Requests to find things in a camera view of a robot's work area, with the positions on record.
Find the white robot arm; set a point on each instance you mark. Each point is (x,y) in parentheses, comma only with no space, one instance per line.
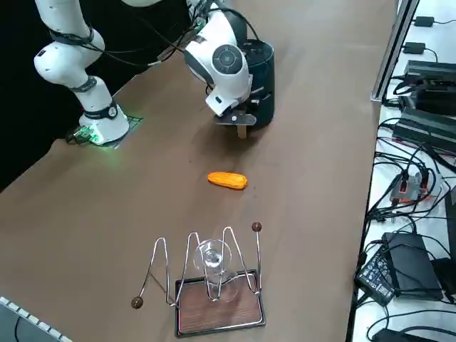
(228,60)

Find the yellow corn cob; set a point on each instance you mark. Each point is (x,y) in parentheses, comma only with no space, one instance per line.
(228,180)

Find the aluminium profile rail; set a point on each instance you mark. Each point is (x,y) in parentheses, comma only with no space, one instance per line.
(392,53)

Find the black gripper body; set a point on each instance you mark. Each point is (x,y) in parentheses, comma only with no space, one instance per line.
(228,119)

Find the plain black power brick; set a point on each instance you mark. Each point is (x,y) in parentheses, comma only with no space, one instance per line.
(413,263)

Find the green air fryer body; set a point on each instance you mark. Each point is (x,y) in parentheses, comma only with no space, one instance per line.
(265,60)

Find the grey keyboard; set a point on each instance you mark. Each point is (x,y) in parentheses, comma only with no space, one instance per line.
(25,320)

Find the small black power adapter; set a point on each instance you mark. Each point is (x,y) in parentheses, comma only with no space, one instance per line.
(415,47)
(424,20)

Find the black power brick white label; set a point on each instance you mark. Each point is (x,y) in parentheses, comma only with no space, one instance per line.
(375,281)

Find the black power supply box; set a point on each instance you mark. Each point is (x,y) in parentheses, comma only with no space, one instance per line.
(431,69)
(424,128)
(434,99)

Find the grey orange electronic device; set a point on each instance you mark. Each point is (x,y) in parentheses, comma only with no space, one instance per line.
(409,190)

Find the clear wine glass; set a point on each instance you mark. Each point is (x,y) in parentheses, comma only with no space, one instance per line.
(212,258)

